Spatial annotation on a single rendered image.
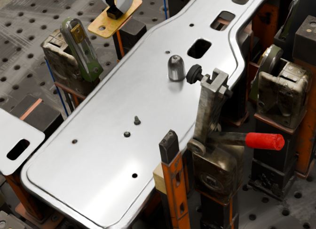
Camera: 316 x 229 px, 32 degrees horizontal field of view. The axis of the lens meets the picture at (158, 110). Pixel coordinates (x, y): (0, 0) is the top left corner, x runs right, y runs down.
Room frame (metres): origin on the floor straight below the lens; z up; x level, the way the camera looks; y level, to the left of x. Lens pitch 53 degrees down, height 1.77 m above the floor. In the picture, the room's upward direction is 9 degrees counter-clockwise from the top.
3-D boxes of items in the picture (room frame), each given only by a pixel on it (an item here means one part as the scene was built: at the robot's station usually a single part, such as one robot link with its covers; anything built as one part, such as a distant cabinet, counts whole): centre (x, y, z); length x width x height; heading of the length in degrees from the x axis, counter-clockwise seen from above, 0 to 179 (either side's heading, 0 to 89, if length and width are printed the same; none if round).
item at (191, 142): (0.45, -0.05, 1.06); 0.03 x 0.01 x 0.03; 48
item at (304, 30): (0.60, -0.28, 0.91); 0.07 x 0.05 x 0.42; 48
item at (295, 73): (0.56, -0.22, 0.88); 0.11 x 0.09 x 0.37; 48
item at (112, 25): (0.57, 0.04, 1.26); 0.08 x 0.04 x 0.01; 138
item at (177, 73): (0.66, -0.05, 1.02); 0.03 x 0.03 x 0.07
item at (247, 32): (0.78, -0.15, 0.84); 0.12 x 0.05 x 0.29; 48
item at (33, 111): (0.64, 0.23, 0.84); 0.11 x 0.10 x 0.28; 48
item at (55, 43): (0.75, 0.15, 0.87); 0.12 x 0.09 x 0.35; 48
